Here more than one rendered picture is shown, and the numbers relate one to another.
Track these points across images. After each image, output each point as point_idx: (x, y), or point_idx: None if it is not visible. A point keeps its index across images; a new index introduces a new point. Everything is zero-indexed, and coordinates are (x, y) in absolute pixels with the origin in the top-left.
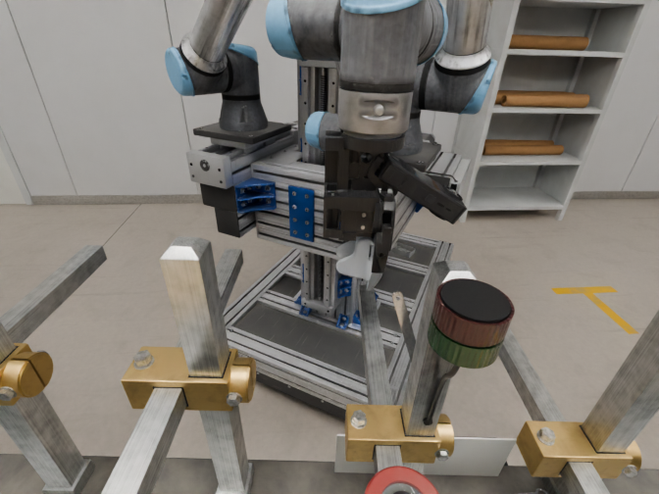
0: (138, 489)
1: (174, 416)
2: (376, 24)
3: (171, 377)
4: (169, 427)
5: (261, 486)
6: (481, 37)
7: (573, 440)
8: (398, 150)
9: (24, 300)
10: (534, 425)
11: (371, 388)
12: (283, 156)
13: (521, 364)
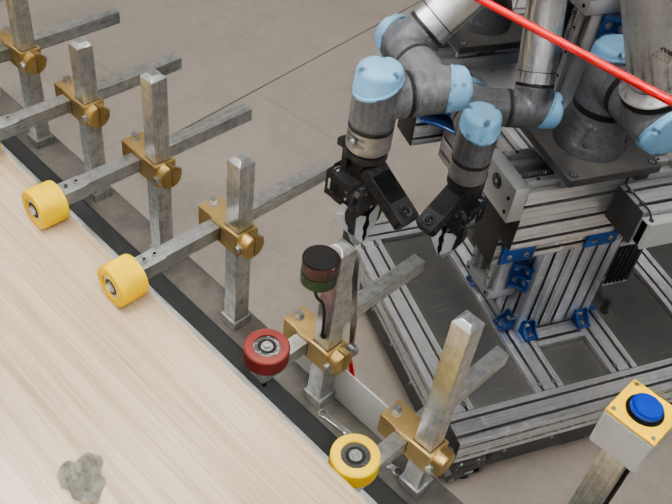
0: (176, 251)
1: (208, 237)
2: (355, 102)
3: (218, 218)
4: (202, 240)
5: (247, 331)
6: (652, 83)
7: (410, 425)
8: (367, 166)
9: (188, 129)
10: (400, 404)
11: None
12: (509, 75)
13: None
